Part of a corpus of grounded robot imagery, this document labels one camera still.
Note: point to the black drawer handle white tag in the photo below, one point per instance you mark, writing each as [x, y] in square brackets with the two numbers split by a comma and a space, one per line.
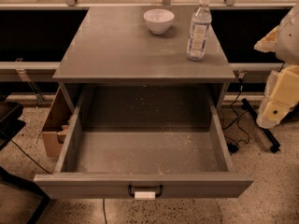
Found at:
[145, 193]

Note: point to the open grey top drawer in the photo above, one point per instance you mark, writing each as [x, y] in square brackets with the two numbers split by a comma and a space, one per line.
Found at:
[144, 137]

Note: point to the brown cardboard box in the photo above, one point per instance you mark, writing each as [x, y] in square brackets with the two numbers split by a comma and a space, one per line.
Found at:
[55, 127]

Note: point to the black chair left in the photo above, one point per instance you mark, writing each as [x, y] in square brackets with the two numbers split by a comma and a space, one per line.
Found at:
[16, 206]

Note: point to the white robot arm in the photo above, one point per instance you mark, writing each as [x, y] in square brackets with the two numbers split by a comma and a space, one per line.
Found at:
[287, 44]

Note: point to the clear bracket left rail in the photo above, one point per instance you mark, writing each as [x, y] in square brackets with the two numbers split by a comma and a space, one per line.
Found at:
[24, 76]

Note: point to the clear plastic water bottle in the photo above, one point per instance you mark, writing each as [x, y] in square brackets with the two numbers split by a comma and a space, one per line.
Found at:
[199, 29]

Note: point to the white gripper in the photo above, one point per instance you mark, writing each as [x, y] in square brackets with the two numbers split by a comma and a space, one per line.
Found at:
[289, 42]

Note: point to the white ceramic bowl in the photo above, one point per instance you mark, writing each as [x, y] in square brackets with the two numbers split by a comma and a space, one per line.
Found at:
[158, 20]

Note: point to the grey drawer cabinet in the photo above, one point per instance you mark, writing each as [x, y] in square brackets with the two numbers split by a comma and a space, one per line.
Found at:
[114, 44]

